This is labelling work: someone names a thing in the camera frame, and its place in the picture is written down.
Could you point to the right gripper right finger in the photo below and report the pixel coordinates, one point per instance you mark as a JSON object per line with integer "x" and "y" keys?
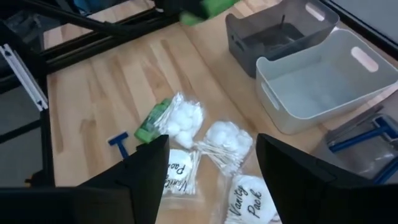
{"x": 311, "y": 193}

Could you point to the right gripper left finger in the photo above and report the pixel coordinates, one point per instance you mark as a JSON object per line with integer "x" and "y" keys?
{"x": 109, "y": 196}

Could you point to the green travel bottle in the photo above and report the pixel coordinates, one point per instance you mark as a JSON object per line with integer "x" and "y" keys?
{"x": 214, "y": 7}
{"x": 149, "y": 127}

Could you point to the vanity pack bag large print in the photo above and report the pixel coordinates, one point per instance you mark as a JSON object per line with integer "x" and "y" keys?
{"x": 245, "y": 199}

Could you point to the vanity pack bag small print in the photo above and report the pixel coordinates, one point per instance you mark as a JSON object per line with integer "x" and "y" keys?
{"x": 180, "y": 165}

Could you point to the dark grey plastic bin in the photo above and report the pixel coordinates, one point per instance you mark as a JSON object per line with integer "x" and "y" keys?
{"x": 248, "y": 59}

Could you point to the cotton balls and swabs bag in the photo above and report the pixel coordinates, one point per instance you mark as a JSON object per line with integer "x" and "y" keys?
{"x": 183, "y": 121}
{"x": 227, "y": 137}

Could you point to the white plastic bin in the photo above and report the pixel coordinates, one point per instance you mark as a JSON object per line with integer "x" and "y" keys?
{"x": 311, "y": 90}

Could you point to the silver aluminium extrusion bar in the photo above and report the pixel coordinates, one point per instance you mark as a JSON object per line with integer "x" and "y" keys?
{"x": 25, "y": 77}

